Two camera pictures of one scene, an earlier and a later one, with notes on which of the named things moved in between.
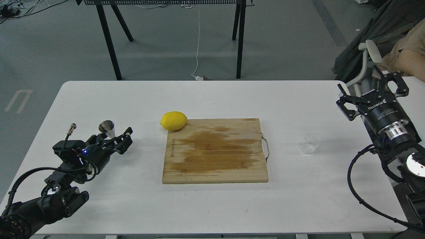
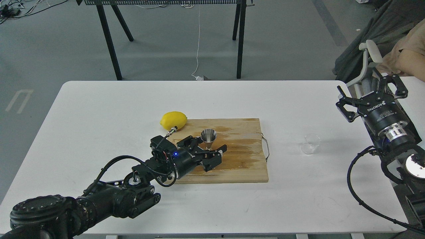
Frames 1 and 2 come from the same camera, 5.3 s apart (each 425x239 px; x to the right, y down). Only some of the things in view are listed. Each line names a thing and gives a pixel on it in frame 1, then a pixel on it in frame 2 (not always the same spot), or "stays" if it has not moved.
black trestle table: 238,26 stays
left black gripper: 98,155 to 184,159
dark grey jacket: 389,19 stays
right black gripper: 381,109 stays
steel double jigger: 107,126 to 208,135
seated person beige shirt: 407,57 stays
